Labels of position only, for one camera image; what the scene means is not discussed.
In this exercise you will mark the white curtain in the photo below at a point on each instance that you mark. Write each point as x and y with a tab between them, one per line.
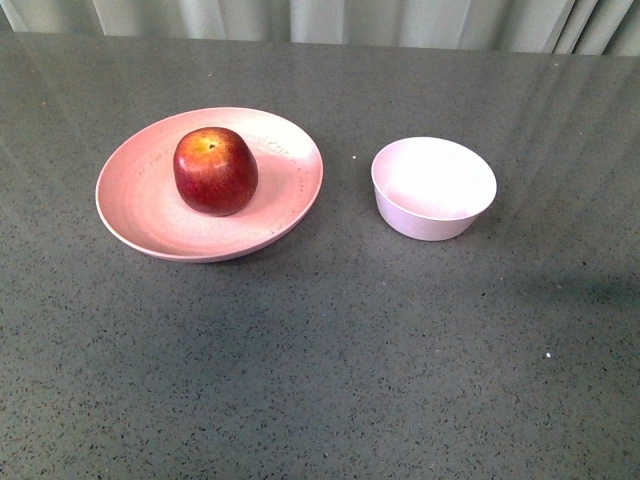
561	27

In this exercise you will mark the pink plate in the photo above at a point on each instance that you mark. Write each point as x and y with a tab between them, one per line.
138	201

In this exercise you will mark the red apple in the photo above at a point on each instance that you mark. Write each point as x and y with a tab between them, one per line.
215	171

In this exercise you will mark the pale pink bowl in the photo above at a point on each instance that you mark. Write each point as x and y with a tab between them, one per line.
431	189

